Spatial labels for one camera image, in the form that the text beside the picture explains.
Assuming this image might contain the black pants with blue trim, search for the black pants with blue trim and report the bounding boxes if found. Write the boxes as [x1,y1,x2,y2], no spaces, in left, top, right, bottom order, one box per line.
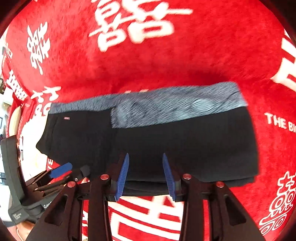
[36,82,259,196]

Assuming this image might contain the red bedspread with white characters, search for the red bedspread with white characters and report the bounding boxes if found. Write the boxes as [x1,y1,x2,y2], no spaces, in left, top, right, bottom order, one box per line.
[1,1,295,240]

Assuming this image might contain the person's left hand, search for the person's left hand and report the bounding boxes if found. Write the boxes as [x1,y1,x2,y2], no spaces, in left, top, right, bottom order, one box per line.
[16,220,35,241]

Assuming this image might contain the cream folded cloth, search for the cream folded cloth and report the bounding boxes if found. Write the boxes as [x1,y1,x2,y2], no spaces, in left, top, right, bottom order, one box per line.
[20,116,47,181]

